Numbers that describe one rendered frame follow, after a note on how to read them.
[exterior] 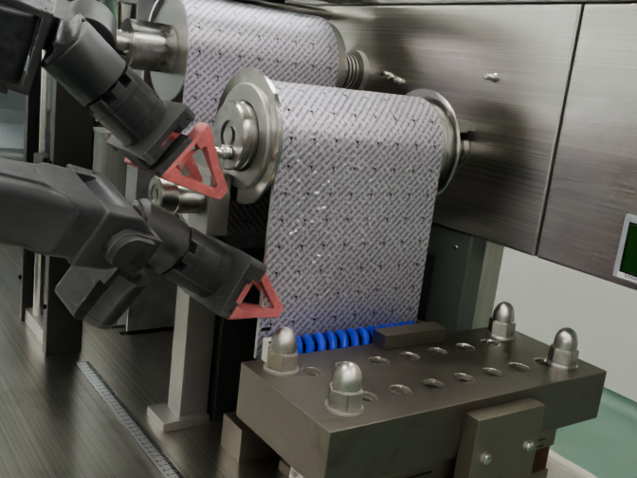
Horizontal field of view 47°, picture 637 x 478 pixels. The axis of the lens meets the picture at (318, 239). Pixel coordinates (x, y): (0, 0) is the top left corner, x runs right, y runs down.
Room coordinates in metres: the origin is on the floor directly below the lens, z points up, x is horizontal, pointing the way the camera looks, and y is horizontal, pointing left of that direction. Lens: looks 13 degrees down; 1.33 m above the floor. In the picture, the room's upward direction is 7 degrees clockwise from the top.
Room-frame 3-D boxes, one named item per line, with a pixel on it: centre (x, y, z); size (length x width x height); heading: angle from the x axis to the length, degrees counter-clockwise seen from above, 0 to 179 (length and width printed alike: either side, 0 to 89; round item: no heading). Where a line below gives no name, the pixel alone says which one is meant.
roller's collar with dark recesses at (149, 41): (1.00, 0.26, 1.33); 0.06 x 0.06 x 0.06; 36
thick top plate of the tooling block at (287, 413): (0.76, -0.15, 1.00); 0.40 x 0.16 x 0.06; 126
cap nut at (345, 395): (0.63, -0.04, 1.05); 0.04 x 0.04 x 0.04
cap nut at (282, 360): (0.70, 0.02, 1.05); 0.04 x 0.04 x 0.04
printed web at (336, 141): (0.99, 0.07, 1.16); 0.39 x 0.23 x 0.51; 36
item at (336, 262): (0.83, -0.04, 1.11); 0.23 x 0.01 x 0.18; 126
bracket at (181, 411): (0.81, 0.14, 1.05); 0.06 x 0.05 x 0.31; 126
